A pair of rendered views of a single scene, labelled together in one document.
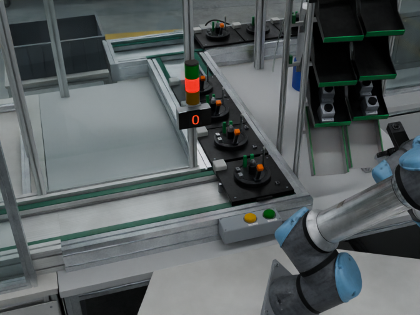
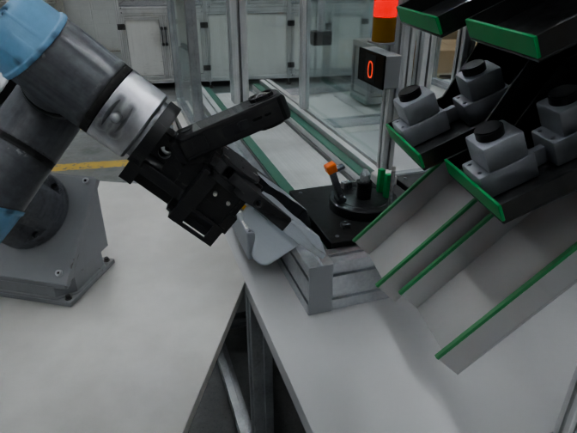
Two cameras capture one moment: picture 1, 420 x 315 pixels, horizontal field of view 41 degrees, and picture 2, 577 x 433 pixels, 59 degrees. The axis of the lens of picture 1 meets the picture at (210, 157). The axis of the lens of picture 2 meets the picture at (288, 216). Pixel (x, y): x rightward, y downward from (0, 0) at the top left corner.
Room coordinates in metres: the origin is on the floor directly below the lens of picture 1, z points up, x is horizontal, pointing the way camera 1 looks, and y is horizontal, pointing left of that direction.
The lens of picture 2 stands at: (1.53, -1.09, 1.43)
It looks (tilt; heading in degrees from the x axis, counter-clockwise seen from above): 27 degrees down; 88
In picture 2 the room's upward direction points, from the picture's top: straight up
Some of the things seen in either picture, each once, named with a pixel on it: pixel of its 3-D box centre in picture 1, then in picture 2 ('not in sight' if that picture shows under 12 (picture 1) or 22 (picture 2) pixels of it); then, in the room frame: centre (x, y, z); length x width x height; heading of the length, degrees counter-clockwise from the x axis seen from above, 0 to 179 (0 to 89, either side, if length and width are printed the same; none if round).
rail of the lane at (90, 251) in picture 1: (192, 228); (256, 187); (1.49, 0.06, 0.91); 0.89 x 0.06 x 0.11; 106
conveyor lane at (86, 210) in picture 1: (174, 200); (319, 177); (1.66, 0.14, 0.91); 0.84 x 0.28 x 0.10; 106
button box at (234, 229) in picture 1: (250, 225); (251, 219); (1.49, -0.14, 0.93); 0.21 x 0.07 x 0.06; 106
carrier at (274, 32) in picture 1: (257, 24); not in sight; (3.15, -0.29, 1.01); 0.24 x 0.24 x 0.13; 16
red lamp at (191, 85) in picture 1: (192, 83); (385, 3); (1.78, 0.06, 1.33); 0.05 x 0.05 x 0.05
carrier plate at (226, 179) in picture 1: (252, 179); (362, 210); (1.72, -0.16, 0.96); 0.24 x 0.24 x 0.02; 16
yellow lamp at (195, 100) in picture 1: (192, 95); (384, 28); (1.78, 0.06, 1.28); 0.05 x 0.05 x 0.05
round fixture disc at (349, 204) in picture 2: (252, 174); (363, 201); (1.72, -0.16, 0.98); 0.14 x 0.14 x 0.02
